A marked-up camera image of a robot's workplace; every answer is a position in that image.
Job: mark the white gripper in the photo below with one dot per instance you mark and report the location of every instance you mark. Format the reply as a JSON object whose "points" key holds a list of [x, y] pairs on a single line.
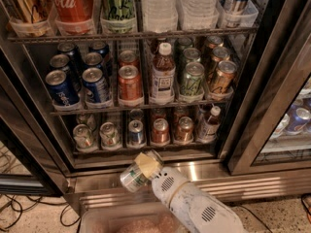
{"points": [[165, 183]]}

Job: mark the green white 7up can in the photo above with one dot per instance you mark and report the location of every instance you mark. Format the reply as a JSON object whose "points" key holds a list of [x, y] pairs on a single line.
{"points": [[132, 178]]}

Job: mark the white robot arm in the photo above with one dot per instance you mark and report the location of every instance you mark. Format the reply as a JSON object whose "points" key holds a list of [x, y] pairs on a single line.
{"points": [[197, 210]]}

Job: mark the red can bottom front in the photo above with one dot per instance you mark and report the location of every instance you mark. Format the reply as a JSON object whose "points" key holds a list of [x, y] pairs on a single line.
{"points": [[160, 132]]}

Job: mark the blue silver can bottom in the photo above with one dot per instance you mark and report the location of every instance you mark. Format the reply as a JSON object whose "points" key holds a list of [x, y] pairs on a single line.
{"points": [[136, 134]]}

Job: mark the orange can bottom front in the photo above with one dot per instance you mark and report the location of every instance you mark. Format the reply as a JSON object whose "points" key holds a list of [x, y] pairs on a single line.
{"points": [[184, 129]]}

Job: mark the dark can bottom rear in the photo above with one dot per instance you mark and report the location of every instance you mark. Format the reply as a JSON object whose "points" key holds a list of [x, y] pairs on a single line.
{"points": [[136, 114]]}

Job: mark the red can bottom rear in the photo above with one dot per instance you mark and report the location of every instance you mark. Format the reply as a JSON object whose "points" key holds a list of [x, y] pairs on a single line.
{"points": [[158, 113]]}

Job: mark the orange can bottom rear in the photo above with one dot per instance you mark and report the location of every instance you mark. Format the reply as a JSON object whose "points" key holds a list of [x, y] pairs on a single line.
{"points": [[180, 111]]}

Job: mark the tea bottle bottom shelf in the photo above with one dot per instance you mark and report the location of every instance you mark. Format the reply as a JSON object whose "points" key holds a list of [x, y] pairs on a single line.
{"points": [[208, 126]]}

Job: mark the silver can bottom left rear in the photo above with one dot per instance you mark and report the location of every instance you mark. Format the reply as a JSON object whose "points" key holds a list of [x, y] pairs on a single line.
{"points": [[87, 119]]}

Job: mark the red soda can front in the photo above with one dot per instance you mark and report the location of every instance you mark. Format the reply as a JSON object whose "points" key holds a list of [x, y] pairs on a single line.
{"points": [[129, 79]]}

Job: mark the red soda can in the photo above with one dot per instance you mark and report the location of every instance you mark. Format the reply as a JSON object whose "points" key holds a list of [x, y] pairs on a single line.
{"points": [[129, 57], [129, 79]]}

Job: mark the blue pepsi can front right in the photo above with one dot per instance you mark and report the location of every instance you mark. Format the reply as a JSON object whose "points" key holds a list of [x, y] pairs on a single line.
{"points": [[96, 85]]}

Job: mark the blue pepsi can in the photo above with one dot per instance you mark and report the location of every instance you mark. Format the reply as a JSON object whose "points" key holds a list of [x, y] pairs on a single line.
{"points": [[96, 85], [71, 50], [95, 60], [60, 88], [103, 49], [63, 62]]}

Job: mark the green lacroix can front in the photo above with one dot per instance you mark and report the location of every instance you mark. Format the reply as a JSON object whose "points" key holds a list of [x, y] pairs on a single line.
{"points": [[193, 76]]}

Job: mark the red soda can rear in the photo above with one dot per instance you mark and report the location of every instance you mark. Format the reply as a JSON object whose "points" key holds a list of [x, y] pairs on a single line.
{"points": [[129, 57]]}

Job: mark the blue pepsi can front left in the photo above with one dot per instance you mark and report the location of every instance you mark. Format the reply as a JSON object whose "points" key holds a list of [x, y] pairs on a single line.
{"points": [[60, 88]]}

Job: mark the blue pepsi can middle right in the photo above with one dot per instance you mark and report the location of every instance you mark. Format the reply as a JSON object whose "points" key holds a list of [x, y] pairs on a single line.
{"points": [[95, 60]]}

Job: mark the green lacroix can middle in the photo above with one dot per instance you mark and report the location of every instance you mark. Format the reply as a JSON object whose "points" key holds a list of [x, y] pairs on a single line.
{"points": [[191, 55]]}

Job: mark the orange lacroix can front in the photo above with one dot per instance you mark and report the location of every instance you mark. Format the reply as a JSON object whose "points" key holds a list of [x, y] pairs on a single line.
{"points": [[224, 74]]}

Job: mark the orange lacroix can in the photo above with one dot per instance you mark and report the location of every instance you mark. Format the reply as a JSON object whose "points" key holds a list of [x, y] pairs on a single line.
{"points": [[212, 42], [218, 54], [224, 74]]}

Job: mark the blue pepsi can rear right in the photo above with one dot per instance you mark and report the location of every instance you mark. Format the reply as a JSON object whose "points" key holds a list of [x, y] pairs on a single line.
{"points": [[103, 49]]}

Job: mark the green lacroix can rear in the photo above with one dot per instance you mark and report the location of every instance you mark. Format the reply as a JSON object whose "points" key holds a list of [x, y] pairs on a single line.
{"points": [[183, 43]]}

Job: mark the fridge glass door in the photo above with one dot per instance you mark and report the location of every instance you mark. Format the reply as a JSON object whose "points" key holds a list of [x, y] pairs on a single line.
{"points": [[281, 52]]}

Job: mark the orange lacroix can middle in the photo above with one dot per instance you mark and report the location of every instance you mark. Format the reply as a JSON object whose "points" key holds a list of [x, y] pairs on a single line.
{"points": [[218, 54]]}

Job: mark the blue pepsi can middle left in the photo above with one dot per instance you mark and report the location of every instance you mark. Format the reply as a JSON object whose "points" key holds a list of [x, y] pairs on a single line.
{"points": [[63, 62]]}

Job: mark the blue pepsi can rear left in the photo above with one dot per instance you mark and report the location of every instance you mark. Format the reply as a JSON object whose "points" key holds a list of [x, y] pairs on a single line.
{"points": [[71, 50]]}

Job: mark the orange lacroix can rear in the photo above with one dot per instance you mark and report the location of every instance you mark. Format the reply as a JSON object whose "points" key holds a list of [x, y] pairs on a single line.
{"points": [[212, 42]]}

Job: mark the blue can behind glass door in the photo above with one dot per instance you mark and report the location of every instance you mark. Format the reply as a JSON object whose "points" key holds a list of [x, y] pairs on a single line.
{"points": [[299, 117]]}

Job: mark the green lacroix can top shelf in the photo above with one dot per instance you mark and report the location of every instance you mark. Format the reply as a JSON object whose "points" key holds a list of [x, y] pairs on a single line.
{"points": [[118, 10]]}

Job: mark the red coca cola can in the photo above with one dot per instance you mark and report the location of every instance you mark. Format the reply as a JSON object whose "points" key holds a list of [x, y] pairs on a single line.
{"points": [[73, 10]]}

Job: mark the slim blue silver can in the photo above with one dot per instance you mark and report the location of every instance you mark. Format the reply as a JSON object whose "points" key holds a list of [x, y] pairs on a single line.
{"points": [[234, 8]]}

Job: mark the gold can top shelf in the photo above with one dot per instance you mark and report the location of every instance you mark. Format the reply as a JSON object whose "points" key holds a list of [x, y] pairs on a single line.
{"points": [[28, 11]]}

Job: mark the clear plastic bin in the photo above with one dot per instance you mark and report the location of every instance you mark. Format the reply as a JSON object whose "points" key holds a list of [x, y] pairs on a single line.
{"points": [[140, 218]]}

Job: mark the brown tea bottle white cap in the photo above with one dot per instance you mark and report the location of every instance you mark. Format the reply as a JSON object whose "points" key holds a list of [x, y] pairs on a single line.
{"points": [[163, 72]]}

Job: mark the clear water bottle left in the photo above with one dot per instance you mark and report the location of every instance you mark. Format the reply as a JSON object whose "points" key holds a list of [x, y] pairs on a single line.
{"points": [[159, 16]]}

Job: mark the clear water bottle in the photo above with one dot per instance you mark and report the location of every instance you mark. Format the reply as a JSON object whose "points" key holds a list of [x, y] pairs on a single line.
{"points": [[197, 14], [159, 16]]}

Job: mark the clear water bottle right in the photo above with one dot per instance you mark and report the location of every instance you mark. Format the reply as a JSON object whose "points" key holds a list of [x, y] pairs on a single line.
{"points": [[197, 14]]}

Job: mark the middle wire shelf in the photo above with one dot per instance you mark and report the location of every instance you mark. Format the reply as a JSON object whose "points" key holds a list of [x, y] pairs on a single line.
{"points": [[142, 107]]}

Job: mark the wire shelf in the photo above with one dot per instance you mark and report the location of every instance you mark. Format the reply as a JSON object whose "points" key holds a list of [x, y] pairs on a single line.
{"points": [[131, 36], [142, 107]]}

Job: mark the top wire shelf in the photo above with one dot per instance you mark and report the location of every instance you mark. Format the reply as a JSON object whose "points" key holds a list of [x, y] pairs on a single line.
{"points": [[131, 36]]}

